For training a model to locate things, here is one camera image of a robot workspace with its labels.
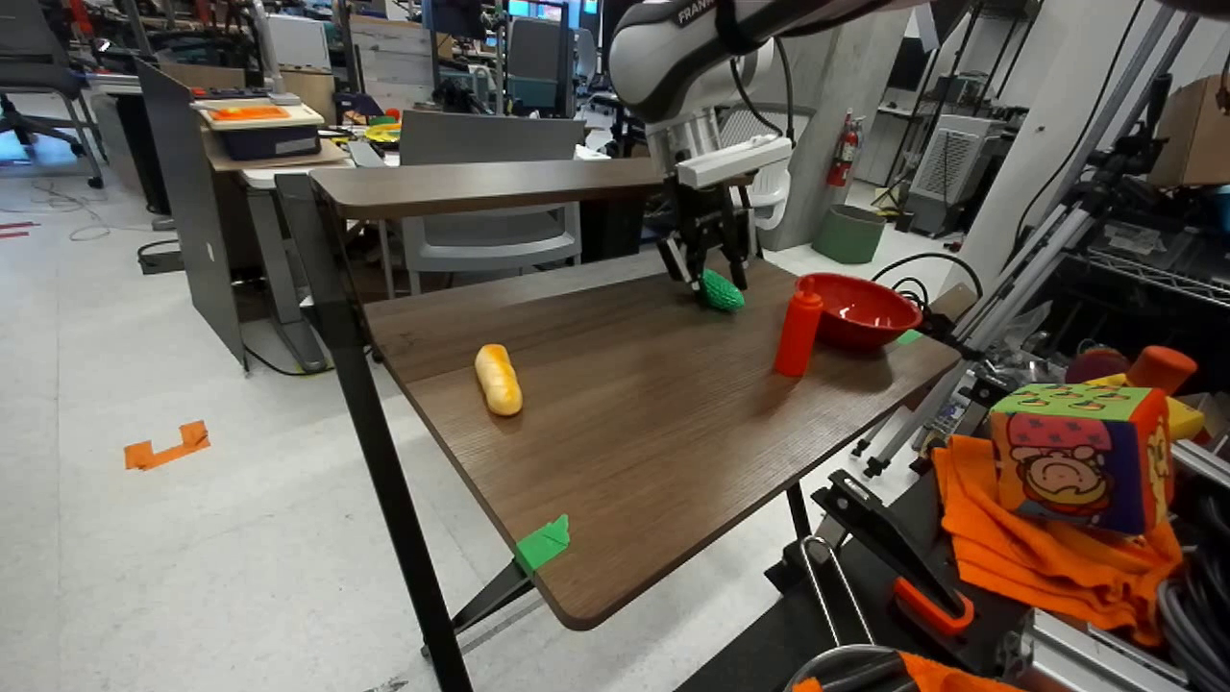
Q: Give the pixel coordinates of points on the green oval toy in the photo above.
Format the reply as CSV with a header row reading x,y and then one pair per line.
x,y
724,293

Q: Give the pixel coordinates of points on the dark desk with panel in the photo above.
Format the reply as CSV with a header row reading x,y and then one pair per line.
x,y
193,216

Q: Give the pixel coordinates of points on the red fire extinguisher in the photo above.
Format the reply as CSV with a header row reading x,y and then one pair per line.
x,y
845,154

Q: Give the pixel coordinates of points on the red plastic bowl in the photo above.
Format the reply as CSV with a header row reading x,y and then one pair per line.
x,y
850,309

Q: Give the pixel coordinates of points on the orange cloth under cube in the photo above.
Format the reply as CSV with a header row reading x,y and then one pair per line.
x,y
1024,552

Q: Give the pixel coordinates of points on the green waste bin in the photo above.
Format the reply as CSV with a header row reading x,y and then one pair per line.
x,y
846,234

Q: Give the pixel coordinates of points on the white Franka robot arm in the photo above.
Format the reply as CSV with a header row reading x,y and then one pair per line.
x,y
668,52

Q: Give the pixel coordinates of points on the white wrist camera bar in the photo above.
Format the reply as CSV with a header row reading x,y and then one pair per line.
x,y
733,161

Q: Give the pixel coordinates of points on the dark wooden two-tier table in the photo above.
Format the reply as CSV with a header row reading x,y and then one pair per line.
x,y
641,410

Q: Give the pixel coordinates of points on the box with orange top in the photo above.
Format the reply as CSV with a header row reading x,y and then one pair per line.
x,y
264,129

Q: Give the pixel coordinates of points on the aluminium frame stand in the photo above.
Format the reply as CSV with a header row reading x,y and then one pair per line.
x,y
1051,193

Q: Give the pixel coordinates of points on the colourful plush cube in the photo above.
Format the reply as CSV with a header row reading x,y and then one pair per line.
x,y
1077,456

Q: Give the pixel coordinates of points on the yellow toy bread roll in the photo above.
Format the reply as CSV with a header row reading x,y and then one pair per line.
x,y
498,382

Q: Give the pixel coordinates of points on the grey office chair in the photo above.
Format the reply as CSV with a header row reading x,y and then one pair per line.
x,y
495,205

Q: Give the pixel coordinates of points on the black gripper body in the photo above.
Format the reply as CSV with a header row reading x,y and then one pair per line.
x,y
705,216

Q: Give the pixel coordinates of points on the small green tape piece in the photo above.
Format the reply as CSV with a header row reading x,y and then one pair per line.
x,y
545,544

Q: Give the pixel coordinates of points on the orange-red squeeze bottle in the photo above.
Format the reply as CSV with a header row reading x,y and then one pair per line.
x,y
799,334

